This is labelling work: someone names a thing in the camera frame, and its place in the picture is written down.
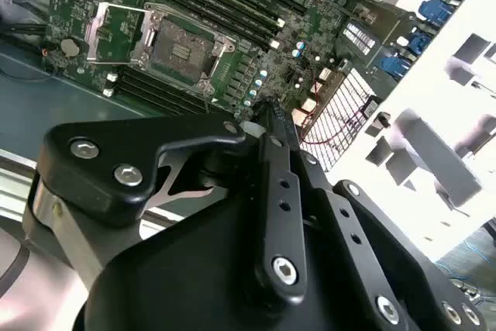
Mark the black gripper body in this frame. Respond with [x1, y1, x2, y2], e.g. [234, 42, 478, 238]
[73, 187, 375, 331]

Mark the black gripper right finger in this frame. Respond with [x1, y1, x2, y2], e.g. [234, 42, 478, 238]
[269, 100, 490, 331]

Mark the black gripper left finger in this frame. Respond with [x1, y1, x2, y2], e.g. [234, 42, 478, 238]
[37, 98, 309, 307]

